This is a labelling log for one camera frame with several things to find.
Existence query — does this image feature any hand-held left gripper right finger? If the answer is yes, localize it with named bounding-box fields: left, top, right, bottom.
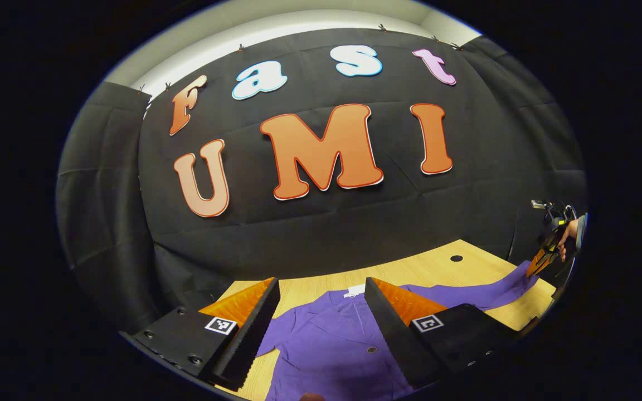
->
left=364, top=276, right=523, bottom=390

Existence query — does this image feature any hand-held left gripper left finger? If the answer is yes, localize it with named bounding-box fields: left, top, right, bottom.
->
left=130, top=277, right=281, bottom=392

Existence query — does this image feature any purple shirt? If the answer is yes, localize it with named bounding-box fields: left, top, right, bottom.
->
left=257, top=259, right=540, bottom=401

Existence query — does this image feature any black backdrop cloth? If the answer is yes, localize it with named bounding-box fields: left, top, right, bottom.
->
left=55, top=27, right=588, bottom=335

